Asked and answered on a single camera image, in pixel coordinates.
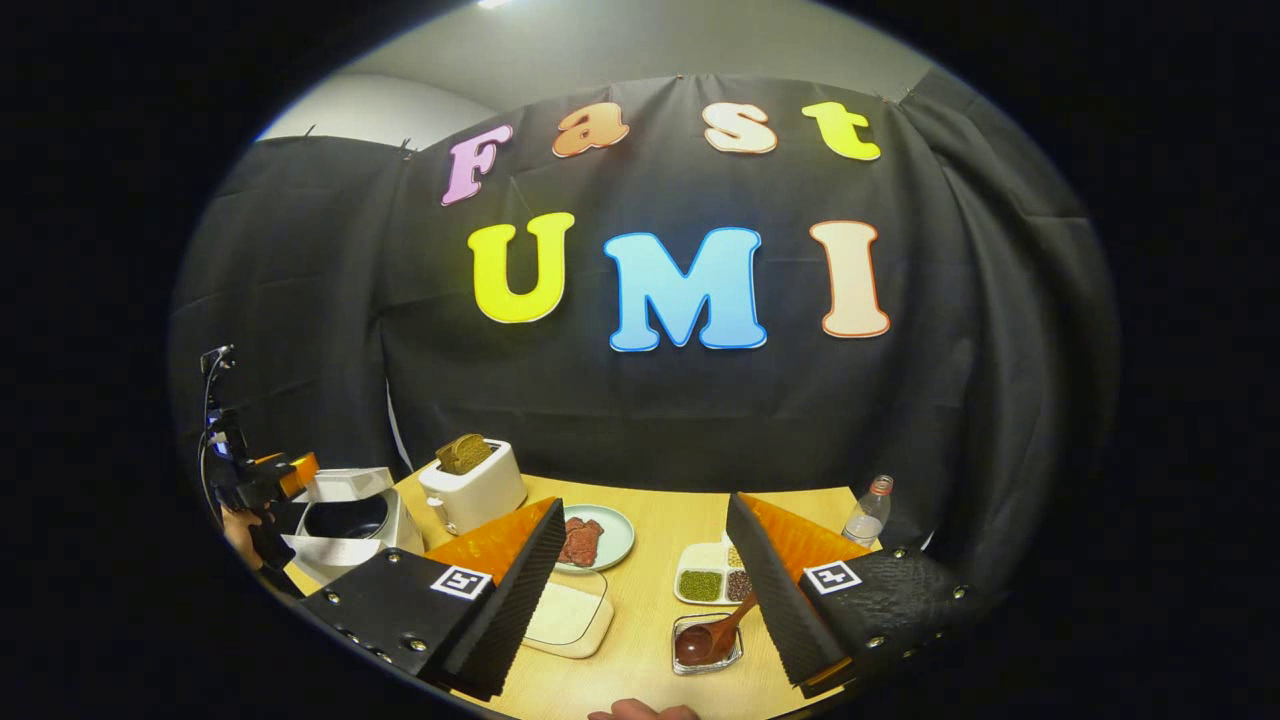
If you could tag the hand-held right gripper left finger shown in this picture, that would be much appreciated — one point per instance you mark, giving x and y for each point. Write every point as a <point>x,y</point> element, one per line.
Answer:
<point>520,600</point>

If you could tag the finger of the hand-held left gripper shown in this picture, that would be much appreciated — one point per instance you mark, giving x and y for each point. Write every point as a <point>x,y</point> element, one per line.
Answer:
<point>298,470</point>

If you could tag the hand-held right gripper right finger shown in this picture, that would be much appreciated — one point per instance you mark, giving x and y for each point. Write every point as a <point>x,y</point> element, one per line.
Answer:
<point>775,600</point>

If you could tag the clear container of rice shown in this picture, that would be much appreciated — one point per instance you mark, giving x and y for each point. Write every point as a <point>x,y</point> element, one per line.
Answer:
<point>570,615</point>

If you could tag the clear glass chopstick holder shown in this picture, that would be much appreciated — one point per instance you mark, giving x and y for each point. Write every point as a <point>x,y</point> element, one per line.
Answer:
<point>730,650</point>

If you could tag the white rice cooker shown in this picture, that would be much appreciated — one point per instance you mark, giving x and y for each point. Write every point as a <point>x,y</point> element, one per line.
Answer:
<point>345,520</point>

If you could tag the brown wooden spoon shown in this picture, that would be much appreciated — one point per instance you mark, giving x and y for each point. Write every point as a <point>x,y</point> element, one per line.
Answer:
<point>697,645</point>

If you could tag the white divided bean dish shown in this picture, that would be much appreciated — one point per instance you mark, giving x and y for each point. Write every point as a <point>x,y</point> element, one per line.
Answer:
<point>700,580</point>

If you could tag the red meat slices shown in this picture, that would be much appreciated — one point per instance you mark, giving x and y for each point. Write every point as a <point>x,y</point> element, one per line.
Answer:
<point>580,542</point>

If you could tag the white toaster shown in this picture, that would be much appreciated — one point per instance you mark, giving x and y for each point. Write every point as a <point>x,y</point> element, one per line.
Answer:
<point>480,495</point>

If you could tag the pale green plate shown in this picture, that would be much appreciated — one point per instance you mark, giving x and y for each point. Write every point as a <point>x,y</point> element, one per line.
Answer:
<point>615,535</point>

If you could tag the clear plastic bottle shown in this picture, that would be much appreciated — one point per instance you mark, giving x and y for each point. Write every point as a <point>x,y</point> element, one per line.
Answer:
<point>866,520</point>

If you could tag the black backdrop cloth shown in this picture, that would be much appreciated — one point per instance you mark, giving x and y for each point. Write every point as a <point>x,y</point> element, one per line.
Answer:
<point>700,420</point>

